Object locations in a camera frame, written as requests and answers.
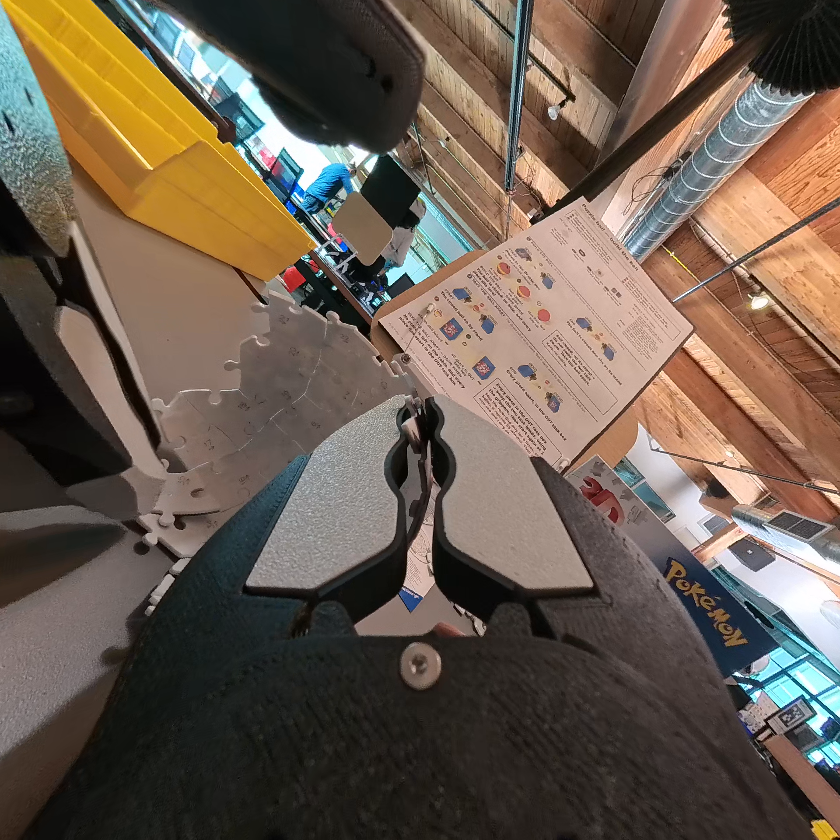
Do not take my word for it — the grey metal beam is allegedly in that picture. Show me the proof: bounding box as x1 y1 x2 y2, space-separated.
594 0 732 217

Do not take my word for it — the yellow plastic bin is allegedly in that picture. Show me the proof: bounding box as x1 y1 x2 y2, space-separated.
5 0 317 282

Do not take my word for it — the thin black ceiling rod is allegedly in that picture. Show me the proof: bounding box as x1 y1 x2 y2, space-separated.
672 197 840 304
650 446 840 496

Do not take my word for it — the black track light bar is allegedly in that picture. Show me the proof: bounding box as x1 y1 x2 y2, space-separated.
471 0 577 106

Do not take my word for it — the rectangular vent duct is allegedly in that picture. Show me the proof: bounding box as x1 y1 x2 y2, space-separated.
730 504 840 565

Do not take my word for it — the silver spiral air duct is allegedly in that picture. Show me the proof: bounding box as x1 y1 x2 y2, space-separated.
622 82 815 262

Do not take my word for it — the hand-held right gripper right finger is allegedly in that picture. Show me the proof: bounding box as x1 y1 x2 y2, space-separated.
423 394 595 623

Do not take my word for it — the black slanted pole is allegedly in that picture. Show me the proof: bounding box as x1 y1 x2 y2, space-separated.
530 33 769 224

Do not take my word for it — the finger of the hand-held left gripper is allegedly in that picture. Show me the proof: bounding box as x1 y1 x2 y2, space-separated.
54 289 168 519
66 222 163 435

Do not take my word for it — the teal hanging rail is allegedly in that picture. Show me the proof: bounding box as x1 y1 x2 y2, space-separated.
504 0 536 193

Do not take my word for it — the printed tag sign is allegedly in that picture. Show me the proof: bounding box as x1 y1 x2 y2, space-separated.
764 697 818 736

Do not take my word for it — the blue puzzle box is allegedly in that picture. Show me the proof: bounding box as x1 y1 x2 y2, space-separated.
566 455 778 678

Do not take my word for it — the white instruction sheet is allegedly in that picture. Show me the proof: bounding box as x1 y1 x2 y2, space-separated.
379 197 694 468

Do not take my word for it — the grey partial puzzle ball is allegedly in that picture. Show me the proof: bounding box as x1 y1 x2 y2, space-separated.
134 289 421 618

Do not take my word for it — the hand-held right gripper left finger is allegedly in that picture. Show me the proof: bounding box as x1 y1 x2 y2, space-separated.
244 395 427 623

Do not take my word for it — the black wall speaker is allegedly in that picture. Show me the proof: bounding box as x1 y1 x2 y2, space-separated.
727 535 777 573

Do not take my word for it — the black pleated shade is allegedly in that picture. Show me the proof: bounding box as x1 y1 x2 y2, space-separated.
722 0 840 96

